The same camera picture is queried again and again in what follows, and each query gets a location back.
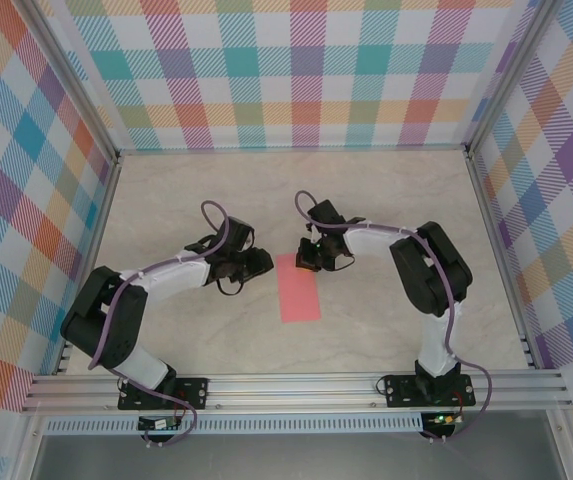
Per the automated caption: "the thin black right gripper cable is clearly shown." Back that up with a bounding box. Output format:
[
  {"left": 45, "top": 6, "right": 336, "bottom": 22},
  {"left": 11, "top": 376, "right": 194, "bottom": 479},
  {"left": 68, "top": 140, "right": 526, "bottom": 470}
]
[{"left": 321, "top": 253, "right": 356, "bottom": 273}]

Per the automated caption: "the thin black left gripper cable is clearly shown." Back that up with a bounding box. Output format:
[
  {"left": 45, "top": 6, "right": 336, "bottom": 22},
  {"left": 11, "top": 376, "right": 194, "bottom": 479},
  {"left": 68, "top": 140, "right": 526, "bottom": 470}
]
[{"left": 214, "top": 275, "right": 246, "bottom": 297}]

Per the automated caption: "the pink paper sheet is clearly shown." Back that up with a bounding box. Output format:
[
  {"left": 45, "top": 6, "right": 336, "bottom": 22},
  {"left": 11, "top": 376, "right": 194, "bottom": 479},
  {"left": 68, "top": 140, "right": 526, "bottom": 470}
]
[{"left": 274, "top": 253, "right": 323, "bottom": 324}]

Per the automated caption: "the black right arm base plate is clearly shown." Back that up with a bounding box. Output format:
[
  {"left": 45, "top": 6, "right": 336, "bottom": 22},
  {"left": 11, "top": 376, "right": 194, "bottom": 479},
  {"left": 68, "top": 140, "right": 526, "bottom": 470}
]
[{"left": 384, "top": 373, "right": 476, "bottom": 409}]

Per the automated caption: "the grey metal panel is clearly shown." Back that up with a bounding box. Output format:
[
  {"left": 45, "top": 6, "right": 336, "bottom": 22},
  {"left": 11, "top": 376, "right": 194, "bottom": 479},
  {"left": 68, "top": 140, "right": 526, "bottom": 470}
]
[{"left": 30, "top": 433, "right": 567, "bottom": 480}]

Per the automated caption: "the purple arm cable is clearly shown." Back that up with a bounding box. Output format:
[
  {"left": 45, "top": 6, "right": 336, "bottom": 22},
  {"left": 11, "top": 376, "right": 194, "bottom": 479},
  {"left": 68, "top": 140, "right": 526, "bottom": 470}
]
[
  {"left": 87, "top": 199, "right": 232, "bottom": 448},
  {"left": 293, "top": 189, "right": 493, "bottom": 444}
]

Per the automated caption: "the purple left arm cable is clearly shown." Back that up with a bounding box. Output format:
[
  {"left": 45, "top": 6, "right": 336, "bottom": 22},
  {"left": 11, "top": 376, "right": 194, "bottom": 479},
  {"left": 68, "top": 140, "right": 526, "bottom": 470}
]
[{"left": 87, "top": 199, "right": 232, "bottom": 448}]

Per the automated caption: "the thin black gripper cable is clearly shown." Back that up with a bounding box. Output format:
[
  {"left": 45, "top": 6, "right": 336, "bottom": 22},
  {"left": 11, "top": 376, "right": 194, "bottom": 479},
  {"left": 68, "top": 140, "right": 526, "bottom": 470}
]
[
  {"left": 214, "top": 275, "right": 246, "bottom": 297},
  {"left": 321, "top": 253, "right": 356, "bottom": 273}
]

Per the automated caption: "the perforated metal cable tray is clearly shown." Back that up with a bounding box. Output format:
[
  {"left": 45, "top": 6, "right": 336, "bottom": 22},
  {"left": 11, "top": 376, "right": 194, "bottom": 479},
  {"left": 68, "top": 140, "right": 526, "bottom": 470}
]
[{"left": 43, "top": 412, "right": 425, "bottom": 436}]

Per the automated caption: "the thin aluminium wall rail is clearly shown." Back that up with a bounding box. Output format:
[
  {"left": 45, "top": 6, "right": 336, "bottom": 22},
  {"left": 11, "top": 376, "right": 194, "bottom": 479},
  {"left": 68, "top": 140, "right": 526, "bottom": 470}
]
[{"left": 118, "top": 144, "right": 470, "bottom": 154}]

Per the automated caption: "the aluminium table edge rail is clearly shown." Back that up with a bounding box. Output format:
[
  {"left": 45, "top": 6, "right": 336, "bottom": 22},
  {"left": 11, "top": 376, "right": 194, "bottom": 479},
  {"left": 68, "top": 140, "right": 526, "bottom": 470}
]
[
  {"left": 464, "top": 149, "right": 540, "bottom": 374},
  {"left": 53, "top": 152, "right": 123, "bottom": 376}
]

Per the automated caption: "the aluminium frame post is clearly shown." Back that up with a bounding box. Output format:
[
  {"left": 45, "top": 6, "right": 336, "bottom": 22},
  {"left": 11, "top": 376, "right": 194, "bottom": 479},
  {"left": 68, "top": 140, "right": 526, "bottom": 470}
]
[
  {"left": 18, "top": 0, "right": 122, "bottom": 166},
  {"left": 465, "top": 0, "right": 562, "bottom": 156}
]

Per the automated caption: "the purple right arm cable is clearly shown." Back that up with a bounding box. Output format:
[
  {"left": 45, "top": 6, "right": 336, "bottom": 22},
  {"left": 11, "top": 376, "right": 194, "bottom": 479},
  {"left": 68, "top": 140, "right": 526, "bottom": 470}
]
[{"left": 293, "top": 189, "right": 493, "bottom": 444}]

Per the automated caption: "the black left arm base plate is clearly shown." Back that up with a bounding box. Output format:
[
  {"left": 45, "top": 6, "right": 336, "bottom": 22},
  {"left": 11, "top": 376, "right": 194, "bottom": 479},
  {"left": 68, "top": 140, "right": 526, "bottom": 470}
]
[{"left": 117, "top": 377, "right": 211, "bottom": 411}]

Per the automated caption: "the long aluminium base rail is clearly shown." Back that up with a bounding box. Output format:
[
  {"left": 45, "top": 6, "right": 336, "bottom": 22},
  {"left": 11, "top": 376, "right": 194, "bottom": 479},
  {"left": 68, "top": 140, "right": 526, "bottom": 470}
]
[{"left": 20, "top": 369, "right": 573, "bottom": 414}]

